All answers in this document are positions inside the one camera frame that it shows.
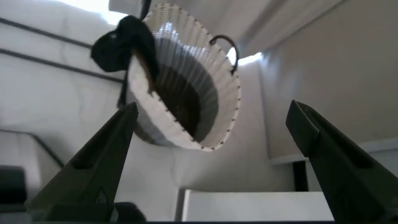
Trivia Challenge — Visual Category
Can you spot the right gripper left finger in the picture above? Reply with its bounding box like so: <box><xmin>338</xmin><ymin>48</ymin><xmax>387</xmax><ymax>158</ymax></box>
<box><xmin>26</xmin><ymin>101</ymin><xmax>139</xmax><ymax>222</ymax></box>

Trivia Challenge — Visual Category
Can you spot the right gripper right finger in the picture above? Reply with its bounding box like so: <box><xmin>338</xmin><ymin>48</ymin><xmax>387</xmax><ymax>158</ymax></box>
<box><xmin>285</xmin><ymin>99</ymin><xmax>398</xmax><ymax>223</ymax></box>

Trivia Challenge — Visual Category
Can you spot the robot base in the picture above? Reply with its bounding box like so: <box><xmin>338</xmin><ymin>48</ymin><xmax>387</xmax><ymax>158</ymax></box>
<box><xmin>0</xmin><ymin>164</ymin><xmax>336</xmax><ymax>222</ymax></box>

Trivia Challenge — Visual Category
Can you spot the white laundry basket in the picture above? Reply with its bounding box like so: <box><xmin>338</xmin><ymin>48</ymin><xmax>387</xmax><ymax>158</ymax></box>
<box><xmin>126</xmin><ymin>2</ymin><xmax>243</xmax><ymax>152</ymax></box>

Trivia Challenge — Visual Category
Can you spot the black garment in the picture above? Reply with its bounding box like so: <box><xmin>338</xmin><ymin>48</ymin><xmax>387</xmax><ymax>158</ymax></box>
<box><xmin>90</xmin><ymin>14</ymin><xmax>160</xmax><ymax>94</ymax></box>

